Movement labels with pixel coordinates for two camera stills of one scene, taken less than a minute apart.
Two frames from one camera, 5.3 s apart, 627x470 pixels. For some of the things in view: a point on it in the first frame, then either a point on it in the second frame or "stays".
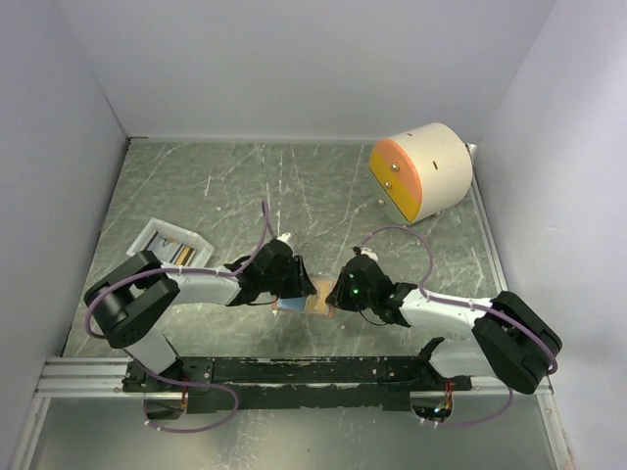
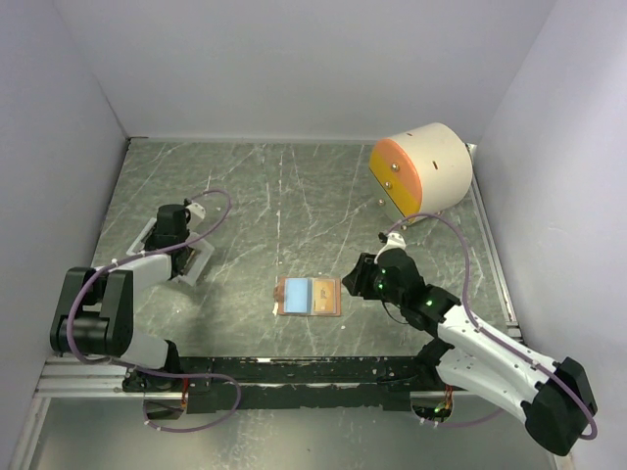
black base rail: x=292 y=383 stays
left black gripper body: x=288 y=283 -> x=152 y=242
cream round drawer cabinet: x=420 y=173 stays
